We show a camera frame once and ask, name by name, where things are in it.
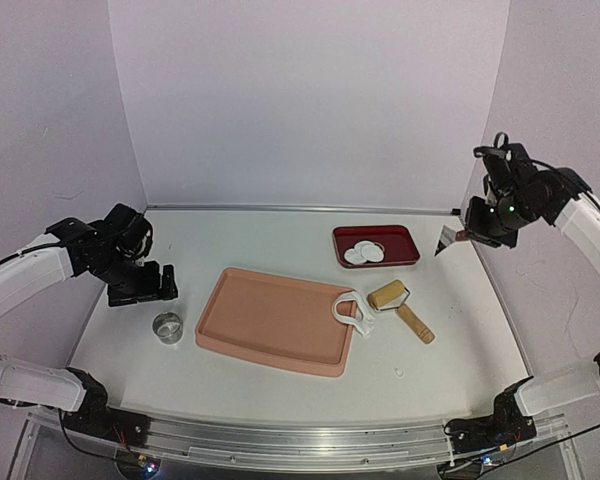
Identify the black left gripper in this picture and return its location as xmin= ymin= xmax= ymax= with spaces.
xmin=89 ymin=250 xmax=177 ymax=307

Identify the metal scraper red handle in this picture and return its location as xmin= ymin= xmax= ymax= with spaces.
xmin=434 ymin=225 xmax=468 ymax=256

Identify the round steel cutter ring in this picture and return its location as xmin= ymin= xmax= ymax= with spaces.
xmin=152 ymin=312 xmax=185 ymax=346

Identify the wooden rolling pin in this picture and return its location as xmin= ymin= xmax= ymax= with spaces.
xmin=367 ymin=280 xmax=435 ymax=345

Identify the pink plastic tray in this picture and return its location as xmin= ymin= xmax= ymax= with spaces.
xmin=195 ymin=268 xmax=357 ymax=378

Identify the white dough piece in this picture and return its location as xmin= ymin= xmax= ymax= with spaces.
xmin=331 ymin=290 xmax=375 ymax=338

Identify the round cut dough wrapper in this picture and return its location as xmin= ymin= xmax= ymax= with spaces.
xmin=343 ymin=248 xmax=366 ymax=265

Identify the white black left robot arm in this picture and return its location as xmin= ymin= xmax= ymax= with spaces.
xmin=0 ymin=204 xmax=178 ymax=447

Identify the flat white dumpling wrapper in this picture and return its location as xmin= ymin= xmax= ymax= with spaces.
xmin=363 ymin=244 xmax=384 ymax=263

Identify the dark red square tray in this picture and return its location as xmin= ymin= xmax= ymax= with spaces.
xmin=332 ymin=225 xmax=420 ymax=269

